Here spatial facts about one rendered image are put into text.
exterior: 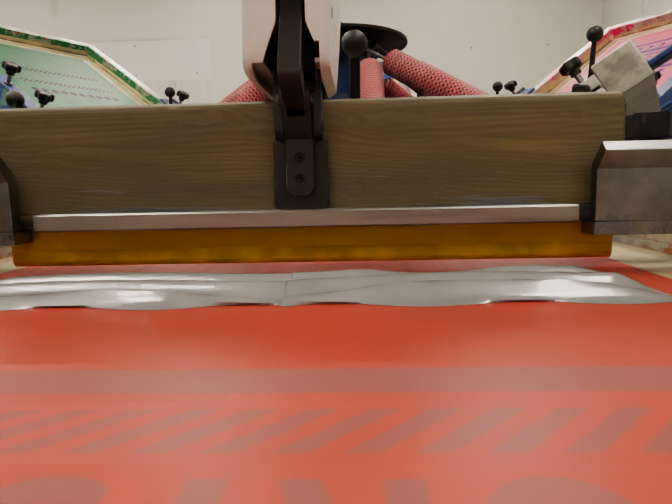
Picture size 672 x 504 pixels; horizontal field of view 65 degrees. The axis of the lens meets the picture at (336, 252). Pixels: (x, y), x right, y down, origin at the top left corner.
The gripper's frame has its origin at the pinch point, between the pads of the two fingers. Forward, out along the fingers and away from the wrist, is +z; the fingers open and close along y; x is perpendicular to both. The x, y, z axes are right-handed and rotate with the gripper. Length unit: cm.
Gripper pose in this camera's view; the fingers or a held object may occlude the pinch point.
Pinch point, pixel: (304, 175)
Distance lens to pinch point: 33.7
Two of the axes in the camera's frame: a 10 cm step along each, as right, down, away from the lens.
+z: 0.3, 9.9, 1.3
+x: 10.0, -0.2, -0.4
